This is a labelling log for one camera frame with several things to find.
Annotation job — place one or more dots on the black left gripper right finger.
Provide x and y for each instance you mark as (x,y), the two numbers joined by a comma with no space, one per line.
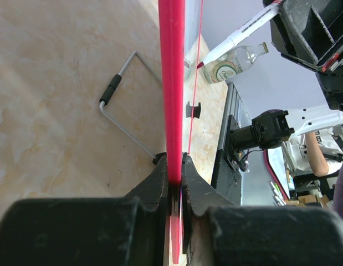
(217,232)

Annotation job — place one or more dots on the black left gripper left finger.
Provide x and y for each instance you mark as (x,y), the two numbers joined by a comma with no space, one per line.
(128,230)

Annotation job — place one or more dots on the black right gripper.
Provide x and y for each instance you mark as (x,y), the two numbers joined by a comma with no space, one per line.
(311,33)

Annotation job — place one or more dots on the magenta-capped whiteboard marker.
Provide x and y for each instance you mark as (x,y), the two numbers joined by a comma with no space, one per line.
(247,29)

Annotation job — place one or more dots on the pink-framed whiteboard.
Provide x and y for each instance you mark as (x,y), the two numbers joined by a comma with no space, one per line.
(180,37)

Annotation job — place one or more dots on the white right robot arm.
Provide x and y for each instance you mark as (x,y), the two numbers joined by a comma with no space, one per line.
(271,128)

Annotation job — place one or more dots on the clear glass bottle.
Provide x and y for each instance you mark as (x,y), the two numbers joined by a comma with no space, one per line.
(233,62)

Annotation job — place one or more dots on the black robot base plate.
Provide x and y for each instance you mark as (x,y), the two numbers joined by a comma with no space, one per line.
(226,176)

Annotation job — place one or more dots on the grey wire board stand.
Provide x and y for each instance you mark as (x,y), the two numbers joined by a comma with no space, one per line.
(133,103)

